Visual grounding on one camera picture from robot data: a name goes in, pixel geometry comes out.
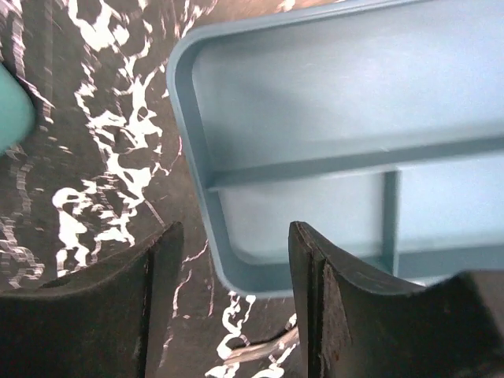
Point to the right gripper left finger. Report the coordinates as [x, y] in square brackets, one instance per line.
[107, 320]

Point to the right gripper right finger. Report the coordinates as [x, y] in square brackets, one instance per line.
[357, 321]

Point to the teal divided tray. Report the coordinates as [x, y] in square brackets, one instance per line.
[380, 123]

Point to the teal medicine kit box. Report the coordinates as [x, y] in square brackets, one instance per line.
[17, 111]

